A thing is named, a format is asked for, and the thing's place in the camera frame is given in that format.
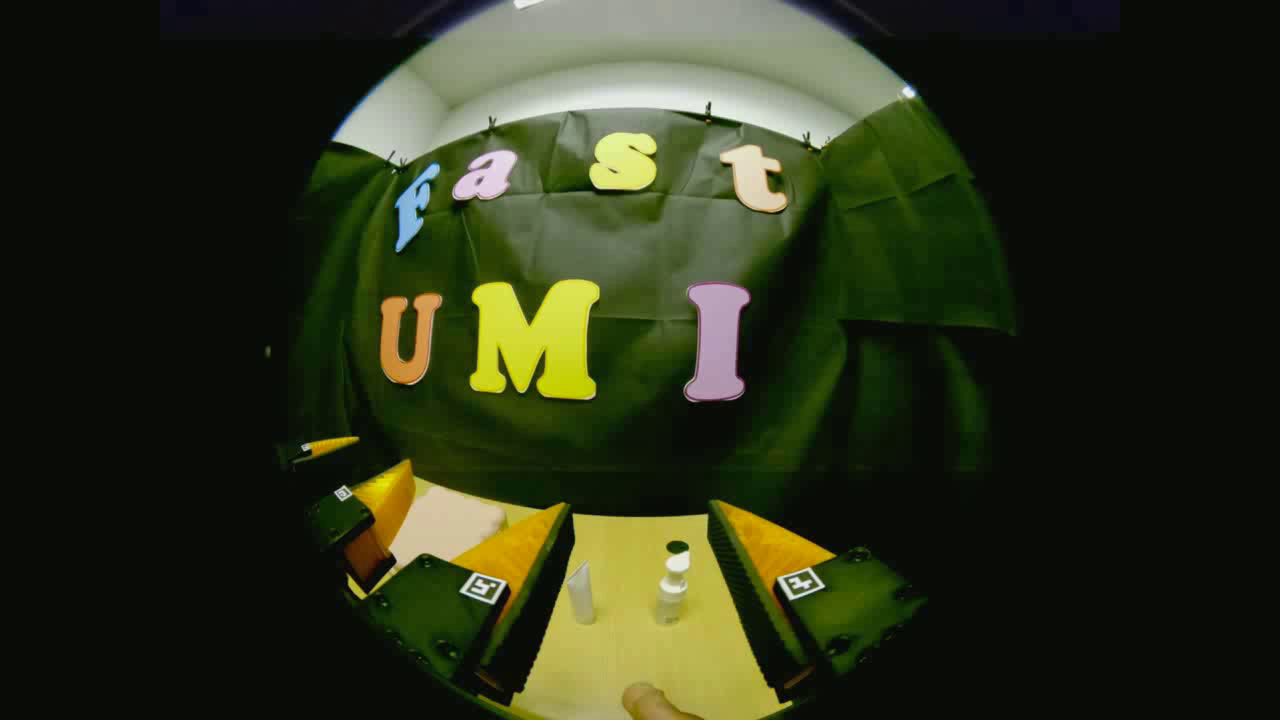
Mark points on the beige suitcase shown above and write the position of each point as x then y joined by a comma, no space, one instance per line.
445,525

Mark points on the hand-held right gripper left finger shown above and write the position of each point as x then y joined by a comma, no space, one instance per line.
540,590

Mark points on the white squeeze tube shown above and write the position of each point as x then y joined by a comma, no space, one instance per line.
581,598

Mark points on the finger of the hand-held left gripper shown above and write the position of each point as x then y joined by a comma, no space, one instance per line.
340,520
325,447

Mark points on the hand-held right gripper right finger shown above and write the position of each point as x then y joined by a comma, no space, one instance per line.
745,590

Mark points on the black backdrop cloth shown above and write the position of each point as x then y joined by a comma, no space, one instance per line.
640,250

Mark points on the white pump bottle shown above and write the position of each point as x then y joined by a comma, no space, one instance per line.
672,595

